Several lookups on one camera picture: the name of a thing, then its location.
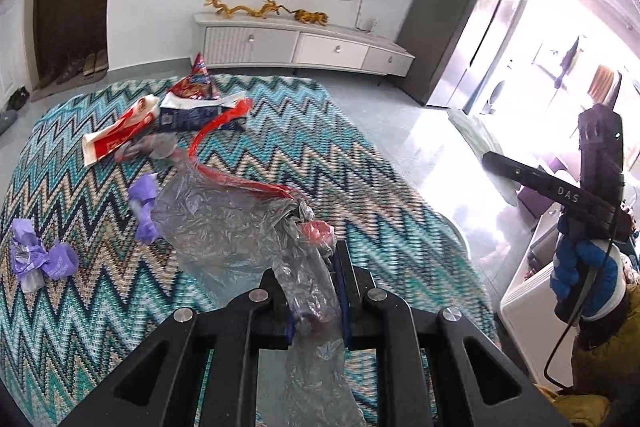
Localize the pale green cloth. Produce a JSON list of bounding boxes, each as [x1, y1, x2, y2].
[[447, 107, 521, 208]]

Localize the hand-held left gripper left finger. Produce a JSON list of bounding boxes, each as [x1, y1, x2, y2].
[[60, 267, 296, 427]]

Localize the hanging orange garment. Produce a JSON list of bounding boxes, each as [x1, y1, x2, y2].
[[587, 64, 623, 105]]

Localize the golden tiger figurine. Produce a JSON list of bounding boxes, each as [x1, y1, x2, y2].
[[292, 8, 329, 28]]

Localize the large purple wrapper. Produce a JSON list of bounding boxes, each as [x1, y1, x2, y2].
[[10, 218, 80, 293]]

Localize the person's right forearm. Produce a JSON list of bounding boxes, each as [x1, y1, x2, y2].
[[537, 287, 640, 427]]

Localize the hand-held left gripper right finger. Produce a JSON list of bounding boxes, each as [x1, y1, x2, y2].
[[332, 239, 571, 427]]

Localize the blue and white carton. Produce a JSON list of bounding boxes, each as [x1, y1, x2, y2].
[[159, 94, 248, 131]]

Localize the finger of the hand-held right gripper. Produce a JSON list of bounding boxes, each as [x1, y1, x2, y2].
[[482, 151, 553, 200]]

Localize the white low cabinet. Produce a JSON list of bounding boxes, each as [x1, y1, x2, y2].
[[500, 202, 587, 390]]

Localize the red and white wrapper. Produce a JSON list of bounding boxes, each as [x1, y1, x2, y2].
[[81, 94, 161, 168]]

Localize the person's right hand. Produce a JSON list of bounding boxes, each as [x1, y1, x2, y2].
[[549, 234, 628, 323]]

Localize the white shoe cabinet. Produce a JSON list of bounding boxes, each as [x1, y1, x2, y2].
[[0, 0, 41, 108]]

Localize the clear plastic garbage bag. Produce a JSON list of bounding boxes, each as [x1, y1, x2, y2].
[[150, 99, 371, 427]]

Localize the golden dragon figurine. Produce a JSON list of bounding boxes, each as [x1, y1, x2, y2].
[[205, 0, 292, 20]]

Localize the white television cabinet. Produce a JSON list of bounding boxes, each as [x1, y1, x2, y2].
[[192, 12, 416, 80]]

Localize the hanging television cables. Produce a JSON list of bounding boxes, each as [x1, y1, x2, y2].
[[332, 0, 363, 30]]

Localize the red triangular snack packet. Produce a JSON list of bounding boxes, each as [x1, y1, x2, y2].
[[170, 52, 221, 102]]

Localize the small purple wrapper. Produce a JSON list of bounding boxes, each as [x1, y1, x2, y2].
[[127, 173, 162, 244]]

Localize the grey steel refrigerator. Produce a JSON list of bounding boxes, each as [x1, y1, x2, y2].
[[397, 0, 526, 108]]

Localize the purple box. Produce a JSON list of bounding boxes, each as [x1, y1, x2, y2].
[[515, 157, 568, 220]]

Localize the zigzag knitted blanket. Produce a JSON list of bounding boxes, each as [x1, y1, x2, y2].
[[0, 74, 501, 427]]

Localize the hanging dark garment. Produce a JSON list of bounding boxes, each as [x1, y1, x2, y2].
[[552, 34, 581, 90]]

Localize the white washing machine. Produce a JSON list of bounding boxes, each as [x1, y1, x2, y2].
[[480, 77, 507, 115]]

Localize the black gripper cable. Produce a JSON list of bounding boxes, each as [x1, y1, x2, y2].
[[544, 207, 618, 390]]

